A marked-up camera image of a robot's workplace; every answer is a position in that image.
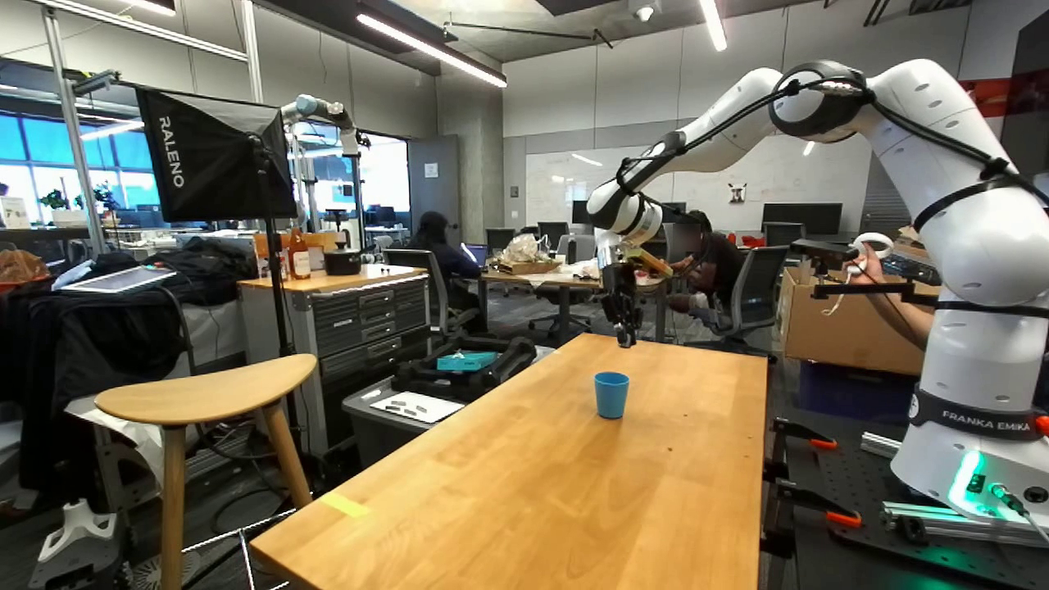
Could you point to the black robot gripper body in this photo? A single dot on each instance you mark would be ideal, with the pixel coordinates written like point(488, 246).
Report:
point(619, 289)

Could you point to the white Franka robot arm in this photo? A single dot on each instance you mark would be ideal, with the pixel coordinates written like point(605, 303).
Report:
point(985, 251)

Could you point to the blue plastic cup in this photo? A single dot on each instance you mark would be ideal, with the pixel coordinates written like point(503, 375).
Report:
point(609, 394)

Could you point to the seated person in black shirt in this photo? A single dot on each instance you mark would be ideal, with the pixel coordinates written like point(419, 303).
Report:
point(709, 262)

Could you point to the grey office chair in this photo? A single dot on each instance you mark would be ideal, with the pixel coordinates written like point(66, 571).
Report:
point(755, 286)

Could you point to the black bag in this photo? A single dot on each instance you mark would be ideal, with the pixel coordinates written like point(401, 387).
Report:
point(478, 378)

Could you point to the teal case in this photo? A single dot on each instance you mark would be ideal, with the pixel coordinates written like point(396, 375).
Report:
point(467, 361)

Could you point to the seated person in dark top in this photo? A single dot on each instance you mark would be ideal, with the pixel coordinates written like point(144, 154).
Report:
point(443, 246)

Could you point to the cardboard box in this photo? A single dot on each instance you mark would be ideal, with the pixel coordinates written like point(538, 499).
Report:
point(846, 328)

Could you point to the blue bin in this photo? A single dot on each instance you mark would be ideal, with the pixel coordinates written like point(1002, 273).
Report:
point(856, 390)

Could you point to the grey storage bin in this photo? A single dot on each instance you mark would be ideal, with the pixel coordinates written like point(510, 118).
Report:
point(396, 415)

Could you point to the grey drawer tool cabinet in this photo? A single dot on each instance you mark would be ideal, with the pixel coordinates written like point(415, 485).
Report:
point(363, 328)

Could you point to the black box device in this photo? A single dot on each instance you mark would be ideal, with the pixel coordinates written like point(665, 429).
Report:
point(342, 262)

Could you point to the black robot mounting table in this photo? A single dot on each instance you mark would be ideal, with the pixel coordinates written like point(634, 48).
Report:
point(862, 557)

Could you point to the black light stand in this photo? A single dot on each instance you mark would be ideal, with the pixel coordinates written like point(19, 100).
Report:
point(277, 284)

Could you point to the wooden stool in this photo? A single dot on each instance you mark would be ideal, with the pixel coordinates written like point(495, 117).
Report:
point(208, 390)

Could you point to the black softbox light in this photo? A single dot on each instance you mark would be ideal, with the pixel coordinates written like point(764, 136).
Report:
point(213, 165)

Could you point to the black hanging cloth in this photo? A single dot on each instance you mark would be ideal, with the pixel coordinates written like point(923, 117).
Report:
point(85, 371)

